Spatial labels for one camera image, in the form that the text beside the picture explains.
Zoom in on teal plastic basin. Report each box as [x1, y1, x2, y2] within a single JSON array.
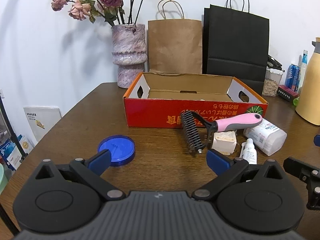
[[0, 164, 9, 195]]

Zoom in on yellow thermos jug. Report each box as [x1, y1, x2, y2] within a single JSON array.
[[295, 37, 320, 126]]

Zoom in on red cardboard box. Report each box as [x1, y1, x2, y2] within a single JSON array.
[[122, 71, 269, 128]]

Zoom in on mottled pink ceramic vase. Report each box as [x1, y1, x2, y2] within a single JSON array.
[[111, 24, 148, 89]]

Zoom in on blue drink can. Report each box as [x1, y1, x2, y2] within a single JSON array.
[[285, 64, 300, 92]]

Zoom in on dark red flat box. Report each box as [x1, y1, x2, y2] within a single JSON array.
[[277, 85, 300, 102]]

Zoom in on brown paper bag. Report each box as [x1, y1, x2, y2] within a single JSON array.
[[147, 0, 203, 75]]

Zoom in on white spray bottle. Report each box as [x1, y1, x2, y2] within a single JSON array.
[[240, 138, 258, 165]]

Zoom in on black paper bag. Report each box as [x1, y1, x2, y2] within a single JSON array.
[[202, 0, 270, 96]]

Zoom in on clear container of seeds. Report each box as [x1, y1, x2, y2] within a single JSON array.
[[262, 55, 285, 97]]

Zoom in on blue round lid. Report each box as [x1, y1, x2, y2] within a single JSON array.
[[97, 134, 136, 167]]

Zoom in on clear bottle with blue cap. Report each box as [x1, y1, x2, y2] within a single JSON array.
[[297, 50, 308, 93]]

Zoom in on white plastic wipes pack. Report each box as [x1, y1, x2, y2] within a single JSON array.
[[243, 119, 287, 156]]

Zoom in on cream square box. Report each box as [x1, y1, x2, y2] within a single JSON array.
[[212, 130, 237, 155]]

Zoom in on blue and white packets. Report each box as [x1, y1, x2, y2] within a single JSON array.
[[0, 134, 33, 172]]

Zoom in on white booklet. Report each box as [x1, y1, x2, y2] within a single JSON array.
[[23, 106, 62, 143]]

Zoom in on pink handled grooming comb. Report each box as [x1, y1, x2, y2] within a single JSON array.
[[180, 111, 263, 155]]

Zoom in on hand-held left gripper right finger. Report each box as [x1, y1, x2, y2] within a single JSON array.
[[191, 149, 283, 200]]

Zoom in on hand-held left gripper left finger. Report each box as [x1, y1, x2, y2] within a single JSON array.
[[35, 149, 125, 200]]

